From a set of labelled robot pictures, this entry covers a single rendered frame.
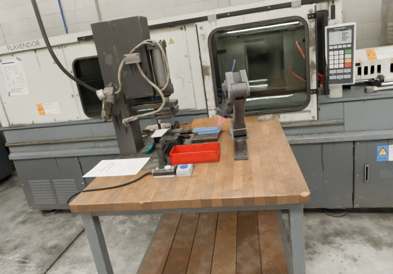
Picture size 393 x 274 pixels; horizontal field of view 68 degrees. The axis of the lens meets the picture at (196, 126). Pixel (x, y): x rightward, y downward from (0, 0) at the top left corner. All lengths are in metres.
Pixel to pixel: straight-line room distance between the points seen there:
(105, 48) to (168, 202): 0.90
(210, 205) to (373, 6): 3.76
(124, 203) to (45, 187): 2.03
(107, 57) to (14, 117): 1.66
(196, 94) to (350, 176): 1.31
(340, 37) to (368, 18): 2.42
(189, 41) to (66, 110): 1.25
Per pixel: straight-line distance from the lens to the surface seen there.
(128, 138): 1.73
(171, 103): 1.62
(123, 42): 1.63
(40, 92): 2.89
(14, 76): 3.03
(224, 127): 1.89
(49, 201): 3.30
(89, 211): 1.35
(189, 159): 1.46
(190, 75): 2.25
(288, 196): 1.15
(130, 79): 1.64
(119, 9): 4.76
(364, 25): 4.47
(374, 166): 2.49
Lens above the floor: 1.48
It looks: 16 degrees down
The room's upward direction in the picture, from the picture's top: 8 degrees counter-clockwise
